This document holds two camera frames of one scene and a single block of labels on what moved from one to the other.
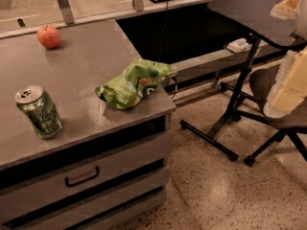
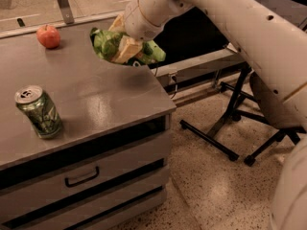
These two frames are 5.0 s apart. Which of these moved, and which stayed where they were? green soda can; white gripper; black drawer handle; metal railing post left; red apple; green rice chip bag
Moved: white gripper; green rice chip bag
Stayed: metal railing post left; black drawer handle; red apple; green soda can
